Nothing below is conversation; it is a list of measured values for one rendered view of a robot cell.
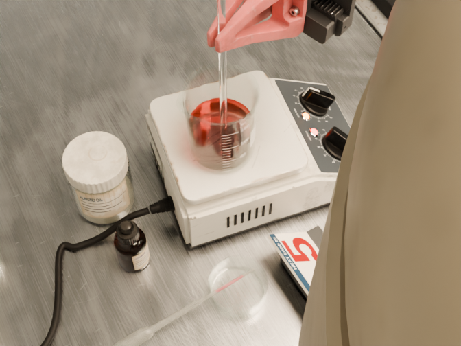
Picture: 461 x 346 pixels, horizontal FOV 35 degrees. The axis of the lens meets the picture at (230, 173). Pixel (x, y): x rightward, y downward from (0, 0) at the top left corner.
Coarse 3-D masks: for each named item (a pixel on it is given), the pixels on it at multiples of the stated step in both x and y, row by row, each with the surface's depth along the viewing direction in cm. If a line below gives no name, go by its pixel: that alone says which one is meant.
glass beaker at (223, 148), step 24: (192, 72) 61; (216, 72) 62; (240, 72) 61; (192, 96) 62; (216, 96) 64; (240, 96) 64; (192, 120) 59; (240, 120) 58; (192, 144) 63; (216, 144) 61; (240, 144) 61; (216, 168) 64; (240, 168) 65
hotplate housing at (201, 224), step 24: (168, 168) 68; (312, 168) 67; (168, 192) 71; (240, 192) 66; (264, 192) 66; (288, 192) 67; (312, 192) 69; (192, 216) 65; (216, 216) 66; (240, 216) 68; (264, 216) 69; (288, 216) 72; (192, 240) 68
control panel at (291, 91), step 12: (276, 84) 73; (288, 84) 74; (300, 84) 75; (312, 84) 76; (288, 96) 73; (300, 108) 72; (336, 108) 75; (300, 120) 71; (312, 120) 72; (324, 120) 73; (336, 120) 74; (324, 132) 72; (348, 132) 74; (312, 144) 69; (324, 156) 69; (324, 168) 68; (336, 168) 69
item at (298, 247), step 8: (280, 240) 67; (288, 240) 68; (296, 240) 69; (304, 240) 70; (288, 248) 67; (296, 248) 68; (304, 248) 69; (312, 248) 70; (296, 256) 67; (304, 256) 68; (312, 256) 68; (296, 264) 66; (304, 264) 67; (312, 264) 67; (304, 272) 66; (312, 272) 66
